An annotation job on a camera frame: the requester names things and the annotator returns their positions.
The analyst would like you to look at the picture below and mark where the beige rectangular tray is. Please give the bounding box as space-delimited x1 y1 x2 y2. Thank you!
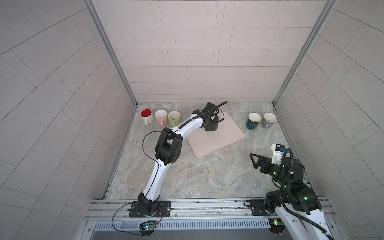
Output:
187 112 245 158

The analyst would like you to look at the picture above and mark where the white vent grille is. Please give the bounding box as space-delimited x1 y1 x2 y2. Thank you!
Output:
94 218 271 231

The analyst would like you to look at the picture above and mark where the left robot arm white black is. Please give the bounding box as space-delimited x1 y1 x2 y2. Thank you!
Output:
137 101 228 216

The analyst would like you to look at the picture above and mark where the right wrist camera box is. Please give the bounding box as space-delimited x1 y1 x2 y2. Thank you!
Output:
271 144 286 165

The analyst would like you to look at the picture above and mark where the light green mug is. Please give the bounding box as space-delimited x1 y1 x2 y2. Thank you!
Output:
168 111 182 128

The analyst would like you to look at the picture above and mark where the pink mug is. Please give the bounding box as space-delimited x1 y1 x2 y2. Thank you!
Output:
155 110 168 128

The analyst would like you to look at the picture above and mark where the dark green mug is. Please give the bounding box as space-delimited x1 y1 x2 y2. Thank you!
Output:
247 113 262 130

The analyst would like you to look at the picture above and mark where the black mug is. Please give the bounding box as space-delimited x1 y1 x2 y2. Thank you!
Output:
206 116 219 132

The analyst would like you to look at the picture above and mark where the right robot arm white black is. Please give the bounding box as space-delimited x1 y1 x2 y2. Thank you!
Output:
250 149 333 240

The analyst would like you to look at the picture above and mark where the right circuit board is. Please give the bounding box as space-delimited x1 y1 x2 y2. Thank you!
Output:
269 219 286 235

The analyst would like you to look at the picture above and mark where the grey mug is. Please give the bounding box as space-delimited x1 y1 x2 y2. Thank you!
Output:
262 113 277 129

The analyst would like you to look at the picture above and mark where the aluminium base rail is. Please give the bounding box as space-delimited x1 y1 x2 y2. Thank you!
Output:
83 196 335 222

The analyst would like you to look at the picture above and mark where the white mug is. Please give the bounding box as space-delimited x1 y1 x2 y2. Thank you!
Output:
140 109 155 126

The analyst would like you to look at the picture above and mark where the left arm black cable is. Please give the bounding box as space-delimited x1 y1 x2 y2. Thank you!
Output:
141 100 229 193

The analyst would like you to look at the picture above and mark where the left circuit board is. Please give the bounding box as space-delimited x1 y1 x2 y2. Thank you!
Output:
139 221 157 237

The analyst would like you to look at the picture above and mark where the circuit board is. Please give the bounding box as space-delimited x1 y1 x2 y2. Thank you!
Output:
269 219 286 235
139 221 157 237

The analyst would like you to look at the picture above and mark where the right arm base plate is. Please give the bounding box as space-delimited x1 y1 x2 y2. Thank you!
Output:
244 199 277 216

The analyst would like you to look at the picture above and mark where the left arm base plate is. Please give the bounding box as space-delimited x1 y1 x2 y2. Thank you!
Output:
129 201 172 218

